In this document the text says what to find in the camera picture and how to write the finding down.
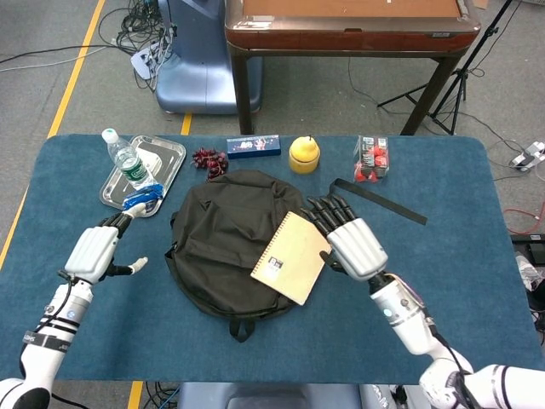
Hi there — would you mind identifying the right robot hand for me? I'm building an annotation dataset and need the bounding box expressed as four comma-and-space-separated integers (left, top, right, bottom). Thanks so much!
300, 195, 389, 282

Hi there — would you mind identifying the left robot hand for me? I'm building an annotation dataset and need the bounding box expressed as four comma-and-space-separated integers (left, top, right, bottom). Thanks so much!
63, 201, 149, 285

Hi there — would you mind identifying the kraft spiral notebook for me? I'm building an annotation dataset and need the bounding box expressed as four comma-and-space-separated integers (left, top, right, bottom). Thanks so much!
250, 210, 333, 306

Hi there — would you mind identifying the black backpack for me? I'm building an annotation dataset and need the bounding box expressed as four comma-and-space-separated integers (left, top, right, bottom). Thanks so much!
163, 169, 427, 343

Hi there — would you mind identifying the blue snack packet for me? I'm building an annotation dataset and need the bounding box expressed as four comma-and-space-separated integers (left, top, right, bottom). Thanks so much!
122, 183, 165, 214

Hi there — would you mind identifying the clear box with red pieces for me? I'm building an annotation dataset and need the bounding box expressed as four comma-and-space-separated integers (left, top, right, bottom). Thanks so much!
352, 135, 390, 185

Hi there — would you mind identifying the blue table mat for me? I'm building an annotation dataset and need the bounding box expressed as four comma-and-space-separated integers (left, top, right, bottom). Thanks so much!
0, 134, 545, 388

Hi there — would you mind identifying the clear water bottle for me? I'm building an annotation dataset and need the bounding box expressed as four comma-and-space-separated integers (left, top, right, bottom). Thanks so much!
100, 127, 159, 192

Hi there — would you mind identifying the yellow bowl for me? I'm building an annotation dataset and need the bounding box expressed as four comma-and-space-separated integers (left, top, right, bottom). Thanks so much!
288, 153, 320, 175

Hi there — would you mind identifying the yellow pear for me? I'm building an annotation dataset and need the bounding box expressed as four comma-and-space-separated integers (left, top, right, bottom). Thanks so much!
289, 135, 320, 163

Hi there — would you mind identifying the steel tray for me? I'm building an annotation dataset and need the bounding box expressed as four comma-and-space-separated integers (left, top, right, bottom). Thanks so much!
99, 135, 187, 218

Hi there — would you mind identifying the blue rectangular box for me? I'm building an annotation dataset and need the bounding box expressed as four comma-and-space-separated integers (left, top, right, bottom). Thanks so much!
226, 134, 282, 160

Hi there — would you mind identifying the red grape bunch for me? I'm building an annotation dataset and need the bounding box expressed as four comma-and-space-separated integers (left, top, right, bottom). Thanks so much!
192, 147, 230, 183

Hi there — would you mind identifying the white shoe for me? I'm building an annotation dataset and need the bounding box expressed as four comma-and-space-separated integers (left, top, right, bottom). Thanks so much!
514, 254, 545, 291

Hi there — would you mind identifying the black flat device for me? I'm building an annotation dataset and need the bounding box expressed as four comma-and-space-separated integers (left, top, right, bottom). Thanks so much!
509, 233, 545, 265

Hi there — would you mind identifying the blue-grey robot torso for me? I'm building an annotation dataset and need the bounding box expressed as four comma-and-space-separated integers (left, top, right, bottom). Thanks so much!
176, 382, 363, 409

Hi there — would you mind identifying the black tripod stand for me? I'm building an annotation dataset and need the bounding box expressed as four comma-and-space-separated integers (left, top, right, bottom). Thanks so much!
376, 0, 516, 135

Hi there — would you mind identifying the white power strip with plugs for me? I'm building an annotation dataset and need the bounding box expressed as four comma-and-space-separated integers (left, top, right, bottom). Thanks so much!
129, 44, 171, 80

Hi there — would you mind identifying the brown mahjong table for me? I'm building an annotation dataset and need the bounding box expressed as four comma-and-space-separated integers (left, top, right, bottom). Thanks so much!
224, 0, 482, 135

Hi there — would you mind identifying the blue-grey machine base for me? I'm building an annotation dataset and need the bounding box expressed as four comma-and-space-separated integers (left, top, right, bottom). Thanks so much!
155, 0, 263, 115

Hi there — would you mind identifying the red cable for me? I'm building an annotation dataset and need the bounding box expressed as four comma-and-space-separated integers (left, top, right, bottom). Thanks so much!
504, 207, 545, 235

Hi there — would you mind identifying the black cable bundle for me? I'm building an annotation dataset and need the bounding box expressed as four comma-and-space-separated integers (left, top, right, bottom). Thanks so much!
98, 0, 171, 56

